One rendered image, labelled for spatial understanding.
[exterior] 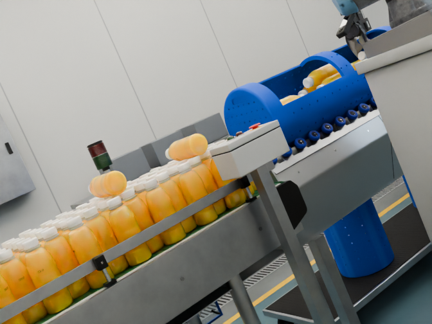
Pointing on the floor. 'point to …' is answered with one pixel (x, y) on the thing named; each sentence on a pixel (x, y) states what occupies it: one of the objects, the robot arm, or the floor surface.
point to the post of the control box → (290, 245)
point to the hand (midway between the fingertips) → (362, 55)
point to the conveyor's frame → (194, 271)
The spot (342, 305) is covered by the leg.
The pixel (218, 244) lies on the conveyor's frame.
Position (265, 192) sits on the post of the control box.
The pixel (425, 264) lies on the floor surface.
